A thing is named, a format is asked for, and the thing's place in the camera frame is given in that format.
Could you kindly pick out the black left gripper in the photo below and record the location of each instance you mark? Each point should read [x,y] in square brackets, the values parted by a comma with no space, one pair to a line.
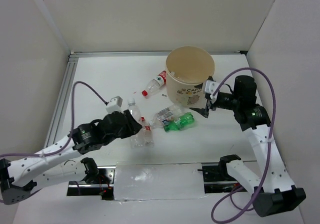
[135,127]

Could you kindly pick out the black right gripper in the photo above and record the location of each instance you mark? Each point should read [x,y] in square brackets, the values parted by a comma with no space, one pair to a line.
[203,112]

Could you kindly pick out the clear bottle white cap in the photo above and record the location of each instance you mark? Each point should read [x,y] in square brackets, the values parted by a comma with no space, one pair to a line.
[134,110]

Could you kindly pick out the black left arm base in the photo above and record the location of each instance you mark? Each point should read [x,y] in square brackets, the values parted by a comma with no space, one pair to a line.
[102,185]

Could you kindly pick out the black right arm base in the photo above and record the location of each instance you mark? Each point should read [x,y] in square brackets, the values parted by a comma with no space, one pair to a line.
[215,177]

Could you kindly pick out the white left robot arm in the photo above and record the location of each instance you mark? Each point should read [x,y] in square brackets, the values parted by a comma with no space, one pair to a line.
[55,164]

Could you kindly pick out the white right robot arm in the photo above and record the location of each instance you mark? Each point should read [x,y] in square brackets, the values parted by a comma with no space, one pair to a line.
[275,192]

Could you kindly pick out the cream cartoon capybara bin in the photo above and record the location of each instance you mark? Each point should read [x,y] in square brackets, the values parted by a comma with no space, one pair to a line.
[186,69]

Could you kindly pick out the red cap bottle near bin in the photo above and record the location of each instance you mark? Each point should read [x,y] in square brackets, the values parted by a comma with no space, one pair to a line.
[155,84]

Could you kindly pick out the red cap bottle red label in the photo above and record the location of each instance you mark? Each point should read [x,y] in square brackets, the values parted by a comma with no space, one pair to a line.
[144,136]

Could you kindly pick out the green plastic bottle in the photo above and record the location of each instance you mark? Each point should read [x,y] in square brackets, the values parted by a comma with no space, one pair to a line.
[180,123]

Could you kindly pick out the clear bottle blue white label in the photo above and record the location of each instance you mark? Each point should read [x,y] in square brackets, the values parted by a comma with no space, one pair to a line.
[163,117]

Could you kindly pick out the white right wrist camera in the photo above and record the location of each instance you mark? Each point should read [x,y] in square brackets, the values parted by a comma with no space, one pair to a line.
[210,89]

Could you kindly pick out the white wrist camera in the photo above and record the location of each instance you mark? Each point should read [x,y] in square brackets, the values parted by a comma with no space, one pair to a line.
[210,89]
[114,105]

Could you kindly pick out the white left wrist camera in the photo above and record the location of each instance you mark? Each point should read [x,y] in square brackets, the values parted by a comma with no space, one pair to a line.
[114,105]

